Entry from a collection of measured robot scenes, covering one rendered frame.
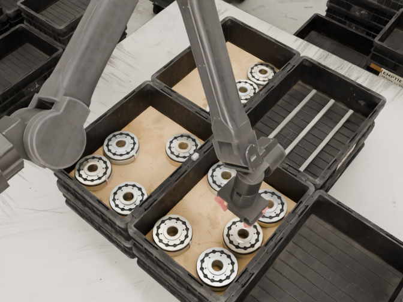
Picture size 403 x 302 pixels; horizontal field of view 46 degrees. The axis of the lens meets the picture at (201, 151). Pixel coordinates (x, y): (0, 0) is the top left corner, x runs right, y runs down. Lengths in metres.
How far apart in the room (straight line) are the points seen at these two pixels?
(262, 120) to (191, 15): 0.71
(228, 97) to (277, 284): 0.53
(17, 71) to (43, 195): 0.99
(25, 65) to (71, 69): 1.74
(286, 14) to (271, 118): 1.82
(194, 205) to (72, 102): 0.71
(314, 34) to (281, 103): 1.21
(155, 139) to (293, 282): 0.57
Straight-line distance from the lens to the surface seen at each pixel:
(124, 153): 1.37
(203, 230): 1.27
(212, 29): 0.86
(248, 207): 1.05
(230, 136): 0.90
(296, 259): 1.26
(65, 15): 2.47
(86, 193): 1.24
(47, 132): 0.65
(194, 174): 1.29
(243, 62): 1.66
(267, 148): 1.00
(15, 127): 0.67
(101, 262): 1.40
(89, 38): 0.71
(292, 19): 3.23
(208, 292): 1.10
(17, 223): 1.52
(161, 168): 1.37
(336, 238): 1.31
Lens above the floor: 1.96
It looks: 54 degrees down
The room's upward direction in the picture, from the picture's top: 1 degrees clockwise
